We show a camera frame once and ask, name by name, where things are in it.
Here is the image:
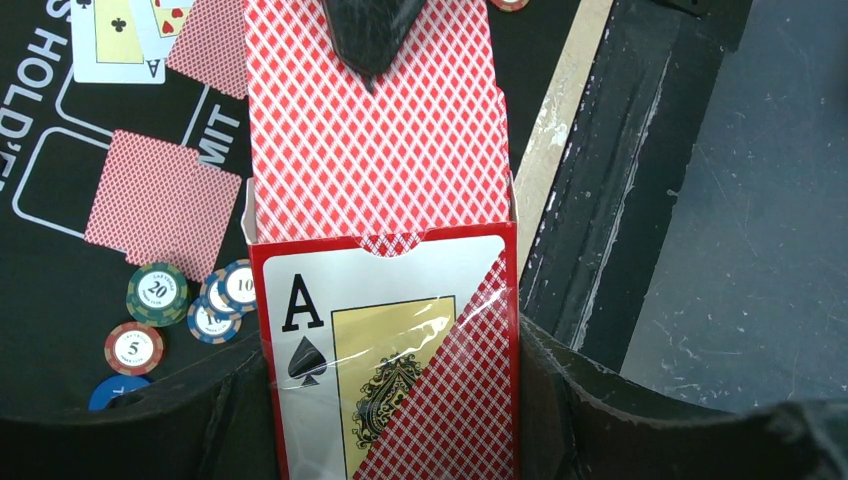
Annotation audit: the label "black poker table mat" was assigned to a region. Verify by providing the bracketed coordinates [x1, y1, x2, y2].
[0, 0, 584, 422]

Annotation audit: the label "face-down burn card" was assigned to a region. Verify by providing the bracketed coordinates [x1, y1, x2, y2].
[166, 0, 248, 99]

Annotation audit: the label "green chips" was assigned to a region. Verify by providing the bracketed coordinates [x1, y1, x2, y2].
[126, 262, 189, 327]

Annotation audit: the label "blue small blind button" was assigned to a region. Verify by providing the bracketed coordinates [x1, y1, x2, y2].
[88, 374, 151, 411]

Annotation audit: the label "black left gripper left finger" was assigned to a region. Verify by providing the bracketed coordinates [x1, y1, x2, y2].
[1, 333, 279, 479]

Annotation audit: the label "red playing card box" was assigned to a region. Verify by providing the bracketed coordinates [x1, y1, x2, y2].
[242, 192, 520, 479]

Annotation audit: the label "aluminium mounting rail frame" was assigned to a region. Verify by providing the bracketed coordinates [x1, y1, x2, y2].
[519, 0, 848, 415]

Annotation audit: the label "blue chips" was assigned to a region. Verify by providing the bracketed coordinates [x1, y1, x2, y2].
[186, 259, 257, 345]

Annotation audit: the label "red chips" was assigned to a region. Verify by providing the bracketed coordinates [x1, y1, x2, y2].
[491, 0, 529, 13]
[104, 321, 165, 376]

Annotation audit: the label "red-backed playing card deck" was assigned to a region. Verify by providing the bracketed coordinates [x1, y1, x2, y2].
[245, 1, 511, 243]

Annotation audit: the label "face-up community card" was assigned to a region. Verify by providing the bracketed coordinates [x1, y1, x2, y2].
[151, 0, 195, 38]
[70, 0, 166, 85]

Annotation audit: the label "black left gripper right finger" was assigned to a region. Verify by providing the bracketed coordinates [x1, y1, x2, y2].
[518, 318, 847, 479]

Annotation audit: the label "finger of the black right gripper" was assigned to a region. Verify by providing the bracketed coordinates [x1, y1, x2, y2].
[322, 0, 426, 93]

